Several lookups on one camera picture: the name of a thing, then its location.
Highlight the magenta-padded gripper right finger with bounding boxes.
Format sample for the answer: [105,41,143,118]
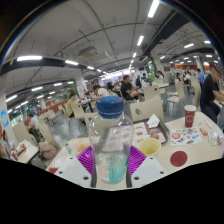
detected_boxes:
[125,145,168,189]

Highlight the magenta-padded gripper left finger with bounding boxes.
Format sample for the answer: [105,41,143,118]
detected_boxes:
[54,145,98,189]

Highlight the clear blue-capped water bottle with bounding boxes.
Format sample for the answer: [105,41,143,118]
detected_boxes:
[87,96,135,185]

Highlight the crumpled clear snack bag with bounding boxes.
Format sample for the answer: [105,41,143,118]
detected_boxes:
[64,138,91,158]

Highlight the flat round red coaster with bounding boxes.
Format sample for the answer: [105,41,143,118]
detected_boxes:
[169,150,188,168]

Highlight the pale pink bag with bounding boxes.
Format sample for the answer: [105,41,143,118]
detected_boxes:
[38,141,58,160]

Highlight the beige dining table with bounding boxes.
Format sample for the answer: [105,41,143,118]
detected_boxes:
[14,139,40,164]

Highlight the white sheet with colourful stickers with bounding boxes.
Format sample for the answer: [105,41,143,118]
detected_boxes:
[169,126,203,147]

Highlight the white paper napkin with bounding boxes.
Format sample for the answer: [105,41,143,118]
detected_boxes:
[146,113,161,129]

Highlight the person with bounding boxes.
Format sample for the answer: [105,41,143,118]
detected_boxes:
[92,83,109,98]
[148,71,157,84]
[199,63,224,124]
[27,112,44,143]
[120,74,144,103]
[65,92,79,118]

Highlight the red paper cup with lid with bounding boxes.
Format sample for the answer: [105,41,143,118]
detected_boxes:
[183,104,198,129]

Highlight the clear plastic packet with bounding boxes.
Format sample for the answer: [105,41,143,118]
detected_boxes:
[207,130,221,147]

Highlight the group of beige chairs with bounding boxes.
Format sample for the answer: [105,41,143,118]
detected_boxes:
[141,78,203,111]

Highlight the ceiling air conditioner unit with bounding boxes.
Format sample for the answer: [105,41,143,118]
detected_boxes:
[78,45,99,59]

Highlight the group of ceiling lights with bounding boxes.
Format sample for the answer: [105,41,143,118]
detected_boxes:
[4,0,214,114]

